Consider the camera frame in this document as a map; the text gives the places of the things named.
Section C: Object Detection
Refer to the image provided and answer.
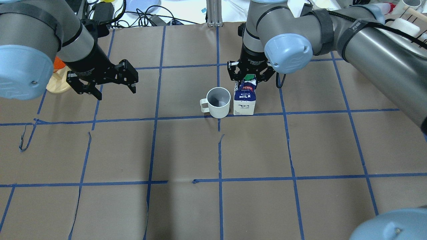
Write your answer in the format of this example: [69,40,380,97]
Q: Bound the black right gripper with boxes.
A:
[227,43,276,83]

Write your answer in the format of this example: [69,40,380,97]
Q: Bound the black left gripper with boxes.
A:
[66,50,139,101]

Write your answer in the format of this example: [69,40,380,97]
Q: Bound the blue white milk carton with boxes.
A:
[233,74,257,115]

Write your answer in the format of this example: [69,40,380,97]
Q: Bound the light grey plastic cup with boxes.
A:
[199,87,231,119]

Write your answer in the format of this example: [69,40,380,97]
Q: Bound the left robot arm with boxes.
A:
[0,0,139,100]

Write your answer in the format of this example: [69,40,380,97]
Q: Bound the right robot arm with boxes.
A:
[227,0,427,134]

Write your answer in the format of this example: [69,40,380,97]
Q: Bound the wooden stand with orange piece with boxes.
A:
[46,56,72,94]

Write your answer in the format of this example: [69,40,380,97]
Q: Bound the blue plate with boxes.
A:
[125,0,161,13]

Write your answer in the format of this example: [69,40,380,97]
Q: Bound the white mug on rack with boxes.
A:
[389,18,420,37]

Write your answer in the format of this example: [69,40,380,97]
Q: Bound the black cables on desk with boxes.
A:
[87,0,197,28]

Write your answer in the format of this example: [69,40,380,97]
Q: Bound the aluminium frame post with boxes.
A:
[206,0,223,27]

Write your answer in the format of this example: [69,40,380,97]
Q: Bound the black wire mug rack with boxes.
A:
[385,0,426,44]

